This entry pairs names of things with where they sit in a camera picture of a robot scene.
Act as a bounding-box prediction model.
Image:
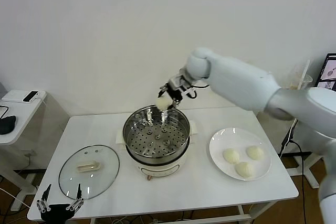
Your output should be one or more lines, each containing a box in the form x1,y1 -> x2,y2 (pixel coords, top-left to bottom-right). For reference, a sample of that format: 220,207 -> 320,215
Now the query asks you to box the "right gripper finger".
172,94 -> 184,109
157,84 -> 170,98

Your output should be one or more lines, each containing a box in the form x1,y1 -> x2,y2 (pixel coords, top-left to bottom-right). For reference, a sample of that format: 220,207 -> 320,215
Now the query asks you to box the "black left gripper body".
40,204 -> 77,224

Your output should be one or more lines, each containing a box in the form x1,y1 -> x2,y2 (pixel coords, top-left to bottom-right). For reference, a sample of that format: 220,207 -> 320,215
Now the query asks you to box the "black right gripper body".
167,69 -> 196,98

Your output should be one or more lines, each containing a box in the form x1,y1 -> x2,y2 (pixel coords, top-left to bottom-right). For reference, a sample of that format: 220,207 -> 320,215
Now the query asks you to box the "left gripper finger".
36,184 -> 53,214
65,183 -> 85,212

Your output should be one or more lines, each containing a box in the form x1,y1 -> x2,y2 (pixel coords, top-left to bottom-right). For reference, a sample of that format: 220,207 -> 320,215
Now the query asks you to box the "white steamed baozi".
234,162 -> 257,179
156,97 -> 173,111
222,148 -> 240,164
246,145 -> 265,161

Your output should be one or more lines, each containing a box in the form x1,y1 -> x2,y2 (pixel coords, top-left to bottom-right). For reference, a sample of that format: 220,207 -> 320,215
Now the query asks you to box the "glass lid cream handle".
58,144 -> 120,201

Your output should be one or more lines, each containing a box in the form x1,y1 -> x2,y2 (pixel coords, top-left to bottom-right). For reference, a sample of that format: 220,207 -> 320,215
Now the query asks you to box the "stainless steel steamer basket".
122,105 -> 190,166

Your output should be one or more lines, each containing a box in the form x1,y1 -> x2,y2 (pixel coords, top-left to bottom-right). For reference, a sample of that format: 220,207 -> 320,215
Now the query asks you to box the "white electric cooker base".
115,120 -> 200,182

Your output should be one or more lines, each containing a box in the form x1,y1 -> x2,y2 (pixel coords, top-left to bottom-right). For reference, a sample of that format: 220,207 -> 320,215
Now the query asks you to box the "white round plate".
209,128 -> 272,182

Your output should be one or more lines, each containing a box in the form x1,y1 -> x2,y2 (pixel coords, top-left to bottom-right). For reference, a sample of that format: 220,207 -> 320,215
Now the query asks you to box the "white side table rounded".
0,90 -> 48,212

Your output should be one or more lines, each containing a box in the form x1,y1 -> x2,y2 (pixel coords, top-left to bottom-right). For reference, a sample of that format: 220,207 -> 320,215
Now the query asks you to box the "black computer mouse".
0,115 -> 17,135

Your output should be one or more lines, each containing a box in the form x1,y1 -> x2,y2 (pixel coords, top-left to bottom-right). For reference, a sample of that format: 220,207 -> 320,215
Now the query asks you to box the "black smartphone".
23,91 -> 40,103

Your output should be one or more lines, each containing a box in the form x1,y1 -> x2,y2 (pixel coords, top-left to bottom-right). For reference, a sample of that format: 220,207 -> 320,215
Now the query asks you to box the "flat white box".
2,90 -> 47,104

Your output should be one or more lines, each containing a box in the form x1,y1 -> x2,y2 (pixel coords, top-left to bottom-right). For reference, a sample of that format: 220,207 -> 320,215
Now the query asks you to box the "clear plastic drink cup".
287,63 -> 313,91

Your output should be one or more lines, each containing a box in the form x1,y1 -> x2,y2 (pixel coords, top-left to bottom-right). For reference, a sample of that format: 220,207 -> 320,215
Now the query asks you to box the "white drinking straw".
299,60 -> 310,90

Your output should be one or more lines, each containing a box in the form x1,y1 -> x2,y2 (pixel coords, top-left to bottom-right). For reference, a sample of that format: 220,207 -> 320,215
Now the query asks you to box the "white side table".
285,121 -> 336,189

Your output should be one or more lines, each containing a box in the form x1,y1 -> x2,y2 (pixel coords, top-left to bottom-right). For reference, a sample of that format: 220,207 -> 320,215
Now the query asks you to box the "grey laptop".
316,52 -> 336,88

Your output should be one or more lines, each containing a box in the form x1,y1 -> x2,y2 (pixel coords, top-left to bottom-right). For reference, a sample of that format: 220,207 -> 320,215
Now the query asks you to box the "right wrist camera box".
181,86 -> 197,100

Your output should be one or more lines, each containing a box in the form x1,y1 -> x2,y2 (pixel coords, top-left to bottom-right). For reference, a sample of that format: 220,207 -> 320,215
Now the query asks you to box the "black and white cable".
278,119 -> 320,224

